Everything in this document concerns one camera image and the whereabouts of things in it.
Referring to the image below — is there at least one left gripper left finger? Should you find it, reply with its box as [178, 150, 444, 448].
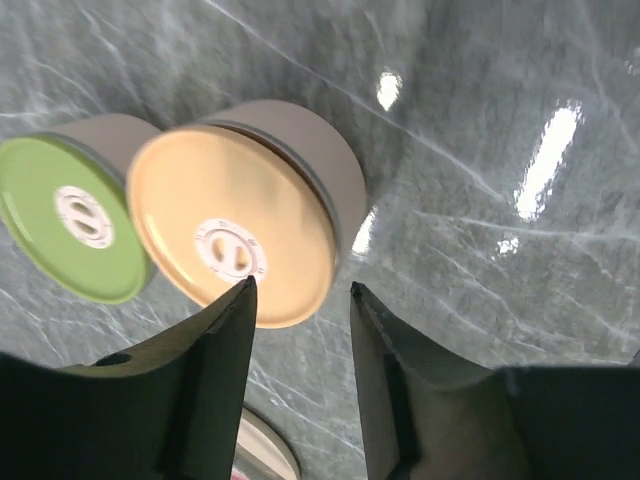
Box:
[1, 278, 257, 479]

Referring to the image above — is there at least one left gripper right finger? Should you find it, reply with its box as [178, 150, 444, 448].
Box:
[350, 283, 639, 479]

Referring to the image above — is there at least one orange round lid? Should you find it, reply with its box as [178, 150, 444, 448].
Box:
[127, 125, 337, 328]

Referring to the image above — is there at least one green round lid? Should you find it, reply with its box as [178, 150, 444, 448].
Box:
[1, 132, 153, 304]

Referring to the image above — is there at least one far steel lunch bowl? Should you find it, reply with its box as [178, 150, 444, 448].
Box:
[39, 113, 162, 188]

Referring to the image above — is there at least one steel lunch bowl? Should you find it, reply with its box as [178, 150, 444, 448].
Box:
[196, 99, 367, 267]
[39, 113, 162, 188]

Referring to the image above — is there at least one near steel lunch bowl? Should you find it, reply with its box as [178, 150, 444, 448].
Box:
[196, 99, 367, 267]

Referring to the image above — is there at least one pink white plate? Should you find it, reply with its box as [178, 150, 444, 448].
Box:
[231, 407, 302, 480]

